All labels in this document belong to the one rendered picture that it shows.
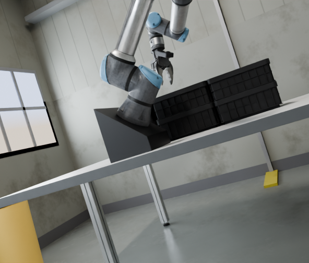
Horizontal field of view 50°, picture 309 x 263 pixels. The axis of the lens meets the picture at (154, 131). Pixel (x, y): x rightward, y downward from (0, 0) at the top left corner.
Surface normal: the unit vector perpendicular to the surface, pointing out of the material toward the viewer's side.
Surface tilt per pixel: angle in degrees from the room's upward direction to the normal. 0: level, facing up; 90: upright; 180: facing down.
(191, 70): 90
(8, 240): 93
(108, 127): 90
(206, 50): 90
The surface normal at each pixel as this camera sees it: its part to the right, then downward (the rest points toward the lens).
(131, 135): -0.33, 0.10
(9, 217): 0.52, -0.13
